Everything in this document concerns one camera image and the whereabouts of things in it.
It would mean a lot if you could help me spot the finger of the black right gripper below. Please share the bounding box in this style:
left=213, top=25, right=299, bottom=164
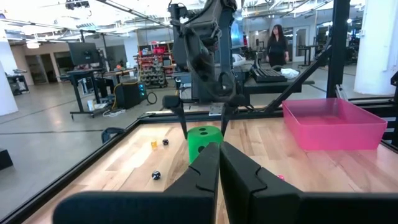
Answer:
left=220, top=104, right=238, bottom=137
left=174, top=105, right=189, bottom=140

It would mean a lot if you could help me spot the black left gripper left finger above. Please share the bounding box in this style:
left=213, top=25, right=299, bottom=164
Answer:
left=164, top=142, right=220, bottom=224

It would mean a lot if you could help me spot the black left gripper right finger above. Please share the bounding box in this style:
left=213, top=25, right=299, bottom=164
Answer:
left=220, top=141, right=305, bottom=224

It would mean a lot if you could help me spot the large green foam die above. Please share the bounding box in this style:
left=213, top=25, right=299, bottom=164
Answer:
left=187, top=125, right=224, bottom=164

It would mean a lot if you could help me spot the black keyboard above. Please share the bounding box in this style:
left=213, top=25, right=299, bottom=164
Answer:
left=251, top=67, right=287, bottom=83

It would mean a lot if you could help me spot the black computer tower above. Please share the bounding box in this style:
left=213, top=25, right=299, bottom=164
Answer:
left=115, top=81, right=147, bottom=110

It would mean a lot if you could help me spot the red parts shelf rack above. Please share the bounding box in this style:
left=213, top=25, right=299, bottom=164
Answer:
left=136, top=42, right=177, bottom=90

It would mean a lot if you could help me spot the black clamp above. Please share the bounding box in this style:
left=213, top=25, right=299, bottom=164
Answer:
left=101, top=126, right=126, bottom=144

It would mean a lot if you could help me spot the person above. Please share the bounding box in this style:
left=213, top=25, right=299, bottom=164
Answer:
left=266, top=24, right=290, bottom=68

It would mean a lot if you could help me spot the white plastic bag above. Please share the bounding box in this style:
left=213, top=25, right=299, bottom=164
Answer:
left=280, top=68, right=300, bottom=80

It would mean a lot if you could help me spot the pink plastic bin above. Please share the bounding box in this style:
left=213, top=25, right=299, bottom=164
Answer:
left=282, top=98, right=389, bottom=152

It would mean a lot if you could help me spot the black standing desk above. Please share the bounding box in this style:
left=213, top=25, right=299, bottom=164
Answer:
left=57, top=67, right=108, bottom=121

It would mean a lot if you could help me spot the black computer monitor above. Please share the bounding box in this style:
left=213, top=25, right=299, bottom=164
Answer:
left=67, top=42, right=101, bottom=67

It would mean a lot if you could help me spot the black box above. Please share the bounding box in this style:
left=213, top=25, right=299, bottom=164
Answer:
left=0, top=148, right=14, bottom=171

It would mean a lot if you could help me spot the black aluminium table frame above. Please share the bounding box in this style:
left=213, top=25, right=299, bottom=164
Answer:
left=0, top=93, right=398, bottom=224

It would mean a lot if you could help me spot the black diagonal frame brace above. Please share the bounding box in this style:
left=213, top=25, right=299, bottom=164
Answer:
left=264, top=43, right=332, bottom=113

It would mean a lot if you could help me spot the black vertical frame post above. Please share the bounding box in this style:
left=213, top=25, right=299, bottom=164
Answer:
left=325, top=0, right=351, bottom=99

